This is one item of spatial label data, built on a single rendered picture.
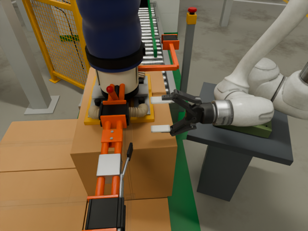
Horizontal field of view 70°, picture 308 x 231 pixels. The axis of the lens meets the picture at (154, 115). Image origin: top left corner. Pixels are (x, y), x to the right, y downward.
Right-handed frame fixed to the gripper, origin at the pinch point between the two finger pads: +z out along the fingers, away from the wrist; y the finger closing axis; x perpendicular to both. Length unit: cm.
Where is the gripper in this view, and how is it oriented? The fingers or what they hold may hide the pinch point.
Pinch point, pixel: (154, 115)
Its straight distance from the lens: 76.0
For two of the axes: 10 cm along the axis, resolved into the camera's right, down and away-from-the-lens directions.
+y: 0.0, 7.3, 6.9
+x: -0.6, -6.8, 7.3
